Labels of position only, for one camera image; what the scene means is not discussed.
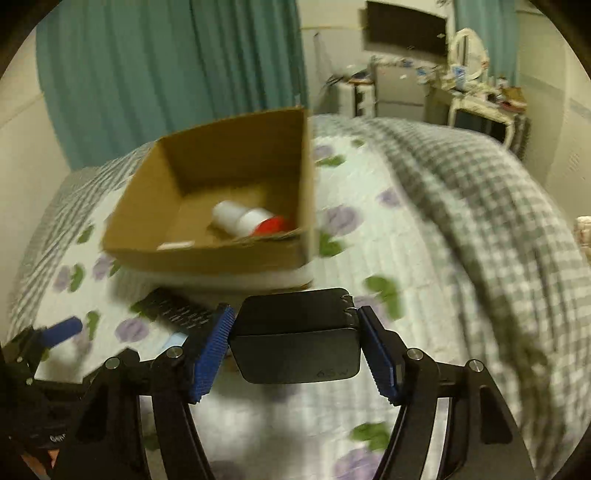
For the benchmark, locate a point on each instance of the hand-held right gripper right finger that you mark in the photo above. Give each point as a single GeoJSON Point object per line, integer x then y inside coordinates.
{"type": "Point", "coordinates": [379, 362]}

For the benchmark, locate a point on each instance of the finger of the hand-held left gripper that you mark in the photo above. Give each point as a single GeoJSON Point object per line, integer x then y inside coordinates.
{"type": "Point", "coordinates": [63, 330]}

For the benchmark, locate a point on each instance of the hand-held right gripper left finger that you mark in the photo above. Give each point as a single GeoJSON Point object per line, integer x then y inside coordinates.
{"type": "Point", "coordinates": [213, 353]}

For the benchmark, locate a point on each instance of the black power adapter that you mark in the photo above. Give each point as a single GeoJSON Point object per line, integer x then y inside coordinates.
{"type": "Point", "coordinates": [295, 339]}

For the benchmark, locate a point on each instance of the brown cardboard box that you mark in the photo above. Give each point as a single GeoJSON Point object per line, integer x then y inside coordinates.
{"type": "Point", "coordinates": [217, 184]}

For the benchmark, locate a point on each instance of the light blue card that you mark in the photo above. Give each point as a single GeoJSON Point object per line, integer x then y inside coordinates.
{"type": "Point", "coordinates": [175, 341]}

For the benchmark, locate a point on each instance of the black remote control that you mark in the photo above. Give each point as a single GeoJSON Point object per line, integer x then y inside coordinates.
{"type": "Point", "coordinates": [178, 313]}

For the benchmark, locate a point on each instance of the white paper strip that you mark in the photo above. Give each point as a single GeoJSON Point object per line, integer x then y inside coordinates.
{"type": "Point", "coordinates": [175, 245]}

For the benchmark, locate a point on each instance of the white plastic bottle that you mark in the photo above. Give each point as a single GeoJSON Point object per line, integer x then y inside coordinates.
{"type": "Point", "coordinates": [228, 216]}

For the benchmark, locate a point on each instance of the red capped white bottle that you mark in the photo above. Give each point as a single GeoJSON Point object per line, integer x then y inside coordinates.
{"type": "Point", "coordinates": [265, 224]}

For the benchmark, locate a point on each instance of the grey checked blanket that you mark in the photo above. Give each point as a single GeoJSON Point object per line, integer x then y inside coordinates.
{"type": "Point", "coordinates": [498, 221]}

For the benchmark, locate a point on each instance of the white small shelf unit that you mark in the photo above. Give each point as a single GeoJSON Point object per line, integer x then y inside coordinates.
{"type": "Point", "coordinates": [355, 97]}

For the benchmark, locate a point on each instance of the white dressing table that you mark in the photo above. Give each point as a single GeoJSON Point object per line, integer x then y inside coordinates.
{"type": "Point", "coordinates": [480, 108]}

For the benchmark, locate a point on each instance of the grey cabinet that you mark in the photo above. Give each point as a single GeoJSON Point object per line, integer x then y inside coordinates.
{"type": "Point", "coordinates": [400, 90]}

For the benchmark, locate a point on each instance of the wide teal curtain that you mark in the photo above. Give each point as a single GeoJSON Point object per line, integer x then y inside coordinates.
{"type": "Point", "coordinates": [171, 69]}

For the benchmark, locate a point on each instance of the white oval mirror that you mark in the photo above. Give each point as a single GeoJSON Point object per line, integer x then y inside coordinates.
{"type": "Point", "coordinates": [468, 53]}

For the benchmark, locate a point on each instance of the narrow teal curtain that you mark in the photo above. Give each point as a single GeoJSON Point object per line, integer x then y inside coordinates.
{"type": "Point", "coordinates": [489, 37]}

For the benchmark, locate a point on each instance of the black wall television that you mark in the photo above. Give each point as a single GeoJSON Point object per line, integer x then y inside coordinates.
{"type": "Point", "coordinates": [406, 27]}

